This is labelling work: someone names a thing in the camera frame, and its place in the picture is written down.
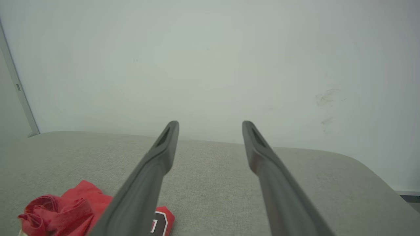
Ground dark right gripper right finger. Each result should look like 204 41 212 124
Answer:
242 120 335 236

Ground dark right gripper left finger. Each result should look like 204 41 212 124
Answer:
86 120 180 236

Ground red and white garment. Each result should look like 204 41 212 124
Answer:
18 180 175 236

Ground grey fabric sofa cushion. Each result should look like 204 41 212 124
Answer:
0 130 420 236

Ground grey metal post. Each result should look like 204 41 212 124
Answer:
0 20 40 137

